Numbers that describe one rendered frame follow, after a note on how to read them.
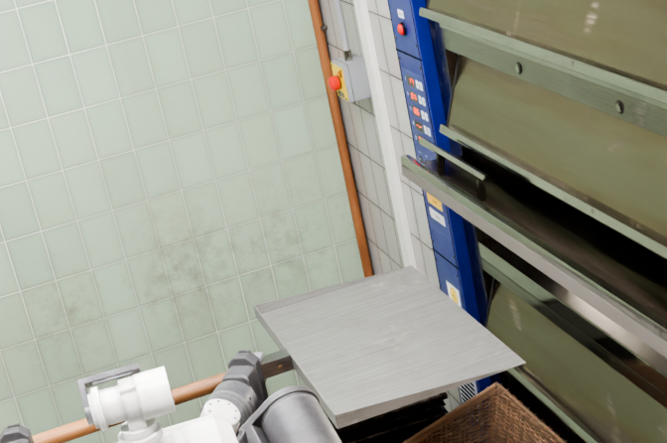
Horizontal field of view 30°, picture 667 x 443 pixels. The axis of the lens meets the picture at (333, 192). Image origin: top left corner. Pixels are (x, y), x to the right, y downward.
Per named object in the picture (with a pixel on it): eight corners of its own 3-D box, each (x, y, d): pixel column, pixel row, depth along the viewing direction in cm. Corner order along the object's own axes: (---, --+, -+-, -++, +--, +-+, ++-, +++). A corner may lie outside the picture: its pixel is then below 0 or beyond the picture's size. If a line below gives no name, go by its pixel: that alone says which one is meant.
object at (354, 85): (361, 89, 332) (354, 53, 329) (374, 96, 323) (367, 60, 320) (335, 96, 330) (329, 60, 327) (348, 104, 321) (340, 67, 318)
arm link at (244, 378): (280, 408, 233) (259, 443, 222) (233, 409, 236) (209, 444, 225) (266, 349, 228) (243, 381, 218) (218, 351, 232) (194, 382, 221)
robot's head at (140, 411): (182, 433, 174) (167, 377, 171) (110, 454, 172) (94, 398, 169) (177, 412, 180) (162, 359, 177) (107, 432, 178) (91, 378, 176)
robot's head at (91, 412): (151, 414, 171) (136, 361, 173) (88, 432, 169) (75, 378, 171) (153, 419, 177) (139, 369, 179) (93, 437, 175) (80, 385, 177)
